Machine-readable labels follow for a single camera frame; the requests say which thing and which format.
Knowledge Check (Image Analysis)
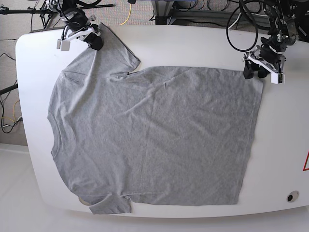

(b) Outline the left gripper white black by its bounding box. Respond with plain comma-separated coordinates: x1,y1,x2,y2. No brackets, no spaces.
243,45,286,84

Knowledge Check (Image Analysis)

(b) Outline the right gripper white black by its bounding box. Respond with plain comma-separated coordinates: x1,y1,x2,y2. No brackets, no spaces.
62,14,104,50

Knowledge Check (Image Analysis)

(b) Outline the yellow cable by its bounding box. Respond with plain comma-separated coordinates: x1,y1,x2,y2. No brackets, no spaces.
120,2,133,26

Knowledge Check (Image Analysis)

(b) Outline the white cable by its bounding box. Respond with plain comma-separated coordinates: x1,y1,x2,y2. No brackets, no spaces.
226,11,266,30

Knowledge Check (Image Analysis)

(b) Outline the tan round table grommet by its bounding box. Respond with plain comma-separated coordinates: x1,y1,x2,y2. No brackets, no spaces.
78,197,91,206

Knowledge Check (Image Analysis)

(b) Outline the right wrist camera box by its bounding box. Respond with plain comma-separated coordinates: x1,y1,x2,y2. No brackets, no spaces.
56,39,70,51

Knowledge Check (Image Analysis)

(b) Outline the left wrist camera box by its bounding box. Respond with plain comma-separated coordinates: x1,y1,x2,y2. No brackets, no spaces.
278,73,285,84

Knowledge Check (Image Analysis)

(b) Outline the grey T-shirt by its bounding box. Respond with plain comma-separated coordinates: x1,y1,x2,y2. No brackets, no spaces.
47,24,263,214

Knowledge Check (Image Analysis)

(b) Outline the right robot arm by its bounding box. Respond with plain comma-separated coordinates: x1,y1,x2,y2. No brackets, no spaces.
45,0,103,51

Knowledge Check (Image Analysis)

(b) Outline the aluminium frame stand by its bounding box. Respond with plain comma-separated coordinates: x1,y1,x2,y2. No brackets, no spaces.
149,0,270,32

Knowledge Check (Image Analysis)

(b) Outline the black floor cables left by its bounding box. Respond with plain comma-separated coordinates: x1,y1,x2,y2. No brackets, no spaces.
0,52,24,133

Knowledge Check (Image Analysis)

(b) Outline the black tripod stand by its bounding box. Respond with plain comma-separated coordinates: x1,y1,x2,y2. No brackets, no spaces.
0,0,115,28

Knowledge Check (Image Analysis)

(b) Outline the round table grommet hole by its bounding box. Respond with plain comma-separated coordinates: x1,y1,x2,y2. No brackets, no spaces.
287,190,299,203

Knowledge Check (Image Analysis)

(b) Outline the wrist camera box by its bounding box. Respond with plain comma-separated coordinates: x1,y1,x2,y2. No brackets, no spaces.
278,73,285,84
56,39,70,51

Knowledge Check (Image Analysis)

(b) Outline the red triangle sticker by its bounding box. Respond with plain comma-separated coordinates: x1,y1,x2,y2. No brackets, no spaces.
303,153,309,171

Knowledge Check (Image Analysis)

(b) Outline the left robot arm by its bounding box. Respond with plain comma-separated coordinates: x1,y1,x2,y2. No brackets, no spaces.
243,0,296,84

